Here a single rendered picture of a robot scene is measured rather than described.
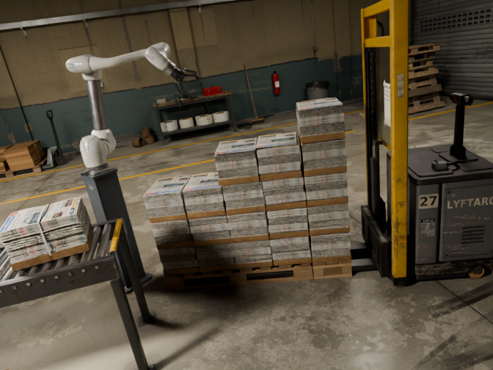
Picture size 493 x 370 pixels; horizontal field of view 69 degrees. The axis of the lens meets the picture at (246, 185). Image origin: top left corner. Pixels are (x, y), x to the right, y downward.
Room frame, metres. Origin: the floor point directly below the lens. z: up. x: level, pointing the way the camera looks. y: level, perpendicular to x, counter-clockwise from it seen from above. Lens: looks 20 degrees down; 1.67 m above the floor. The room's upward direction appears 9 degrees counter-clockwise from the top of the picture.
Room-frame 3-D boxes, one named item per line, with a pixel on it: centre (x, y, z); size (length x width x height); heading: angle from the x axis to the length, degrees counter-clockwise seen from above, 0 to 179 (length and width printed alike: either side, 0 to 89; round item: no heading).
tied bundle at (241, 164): (2.56, 0.03, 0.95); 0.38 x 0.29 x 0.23; 174
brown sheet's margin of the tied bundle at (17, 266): (1.81, 1.22, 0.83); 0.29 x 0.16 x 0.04; 16
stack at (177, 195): (2.57, 0.16, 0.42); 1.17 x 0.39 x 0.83; 83
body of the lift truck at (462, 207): (2.37, -1.36, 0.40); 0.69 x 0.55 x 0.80; 173
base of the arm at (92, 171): (2.66, 1.12, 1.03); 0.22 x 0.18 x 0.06; 136
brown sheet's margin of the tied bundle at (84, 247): (1.87, 1.01, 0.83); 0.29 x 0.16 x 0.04; 16
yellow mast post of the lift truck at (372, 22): (2.75, -1.04, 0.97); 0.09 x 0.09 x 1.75; 83
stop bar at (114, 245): (1.89, 0.78, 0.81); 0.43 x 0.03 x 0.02; 11
